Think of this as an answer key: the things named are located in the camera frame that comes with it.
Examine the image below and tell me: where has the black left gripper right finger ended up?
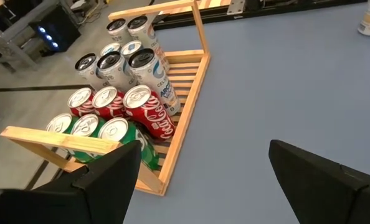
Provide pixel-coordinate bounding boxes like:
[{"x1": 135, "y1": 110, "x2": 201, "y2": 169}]
[{"x1": 268, "y1": 139, "x2": 370, "y2": 224}]

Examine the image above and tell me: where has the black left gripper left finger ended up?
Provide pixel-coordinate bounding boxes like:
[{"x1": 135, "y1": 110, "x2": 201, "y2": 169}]
[{"x1": 0, "y1": 139, "x2": 142, "y2": 224}]

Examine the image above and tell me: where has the red Coca-Cola can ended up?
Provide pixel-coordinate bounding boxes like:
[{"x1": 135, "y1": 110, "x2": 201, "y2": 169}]
[
  {"x1": 91, "y1": 86, "x2": 126, "y2": 121},
  {"x1": 122, "y1": 84, "x2": 177, "y2": 141},
  {"x1": 67, "y1": 86, "x2": 95, "y2": 118}
]

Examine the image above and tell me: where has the slatted wooden shelf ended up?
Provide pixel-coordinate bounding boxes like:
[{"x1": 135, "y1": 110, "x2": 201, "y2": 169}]
[{"x1": 0, "y1": 0, "x2": 211, "y2": 197}]

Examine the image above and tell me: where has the Celsius Tropical Vibe can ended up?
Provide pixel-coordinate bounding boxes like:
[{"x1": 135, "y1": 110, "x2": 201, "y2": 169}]
[{"x1": 126, "y1": 15, "x2": 171, "y2": 72}]

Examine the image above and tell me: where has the device with teal lights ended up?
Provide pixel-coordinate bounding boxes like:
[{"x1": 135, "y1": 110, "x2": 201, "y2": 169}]
[{"x1": 29, "y1": 6, "x2": 82, "y2": 52}]

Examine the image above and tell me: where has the grey metal desk frame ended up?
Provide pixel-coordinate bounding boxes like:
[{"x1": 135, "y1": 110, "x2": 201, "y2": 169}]
[{"x1": 0, "y1": 0, "x2": 64, "y2": 74}]

